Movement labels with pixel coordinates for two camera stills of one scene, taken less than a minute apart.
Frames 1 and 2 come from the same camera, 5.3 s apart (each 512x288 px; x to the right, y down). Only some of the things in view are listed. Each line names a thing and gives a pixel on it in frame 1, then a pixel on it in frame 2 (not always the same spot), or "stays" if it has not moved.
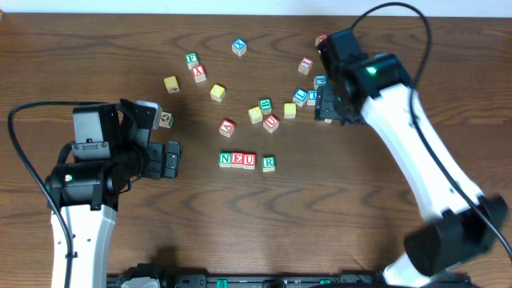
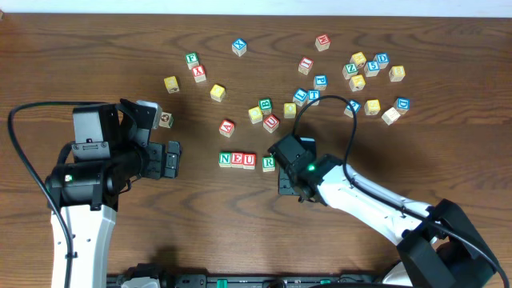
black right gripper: (330, 103) to (286, 184)
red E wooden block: (237, 159) stays
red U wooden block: (249, 161) stays
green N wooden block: (225, 159) stays
